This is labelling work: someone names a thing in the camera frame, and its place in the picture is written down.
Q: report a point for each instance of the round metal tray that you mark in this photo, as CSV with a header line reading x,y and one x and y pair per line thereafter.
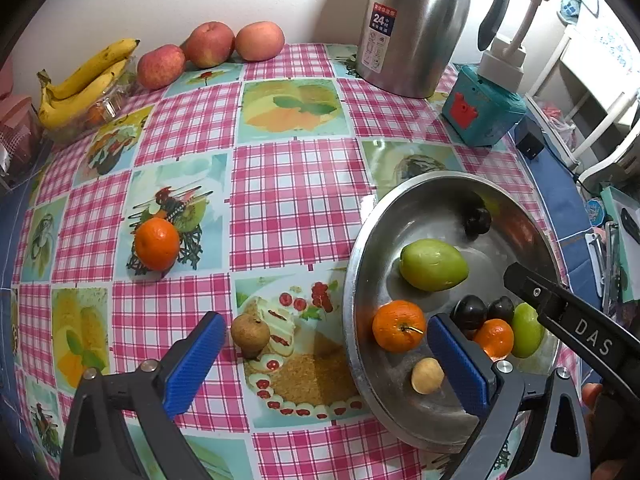
x,y
500,260

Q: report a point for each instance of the stainless steel kettle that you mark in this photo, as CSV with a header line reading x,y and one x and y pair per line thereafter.
x,y
415,25

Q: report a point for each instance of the blue white bowl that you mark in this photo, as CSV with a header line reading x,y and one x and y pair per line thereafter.
x,y
575,5

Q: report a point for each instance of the teal toy box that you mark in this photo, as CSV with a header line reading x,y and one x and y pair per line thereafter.
x,y
482,110

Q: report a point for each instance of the green mango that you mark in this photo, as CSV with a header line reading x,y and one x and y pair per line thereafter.
x,y
434,265

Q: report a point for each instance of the person's right hand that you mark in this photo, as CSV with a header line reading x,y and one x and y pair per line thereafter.
x,y
592,394

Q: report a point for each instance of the clear plastic container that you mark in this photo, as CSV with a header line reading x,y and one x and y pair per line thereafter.
x,y
100,115

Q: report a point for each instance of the black power adapter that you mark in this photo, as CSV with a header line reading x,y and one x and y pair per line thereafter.
x,y
530,141

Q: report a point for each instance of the red apple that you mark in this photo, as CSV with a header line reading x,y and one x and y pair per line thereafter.
x,y
210,44
260,41
161,66

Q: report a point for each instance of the dark brown kiwi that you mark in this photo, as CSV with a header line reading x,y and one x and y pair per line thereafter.
x,y
250,336

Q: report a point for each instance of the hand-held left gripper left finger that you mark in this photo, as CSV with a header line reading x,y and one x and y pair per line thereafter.
x,y
195,360

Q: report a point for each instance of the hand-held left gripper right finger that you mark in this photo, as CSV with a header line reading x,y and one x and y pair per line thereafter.
x,y
457,365

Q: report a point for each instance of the dark metal tool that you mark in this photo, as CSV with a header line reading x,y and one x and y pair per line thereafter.
x,y
602,260

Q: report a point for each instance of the pink checkered tablecloth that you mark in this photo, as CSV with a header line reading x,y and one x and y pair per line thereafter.
x,y
290,185

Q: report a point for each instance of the yellow banana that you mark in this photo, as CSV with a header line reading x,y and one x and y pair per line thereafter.
x,y
95,67
80,100

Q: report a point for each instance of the dark purple plum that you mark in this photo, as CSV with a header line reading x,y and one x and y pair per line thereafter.
x,y
477,221
470,312
501,309

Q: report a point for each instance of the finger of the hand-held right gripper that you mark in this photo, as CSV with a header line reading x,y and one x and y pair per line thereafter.
x,y
530,287

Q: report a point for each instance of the orange mandarin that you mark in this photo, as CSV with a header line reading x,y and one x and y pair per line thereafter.
x,y
495,338
397,325
157,244

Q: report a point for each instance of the small green jujube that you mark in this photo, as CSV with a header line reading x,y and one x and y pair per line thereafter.
x,y
526,332

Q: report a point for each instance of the white rack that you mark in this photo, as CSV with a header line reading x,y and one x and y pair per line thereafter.
x,y
615,110

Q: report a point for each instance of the white pump bottle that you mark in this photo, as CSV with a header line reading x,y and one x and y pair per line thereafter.
x,y
500,60

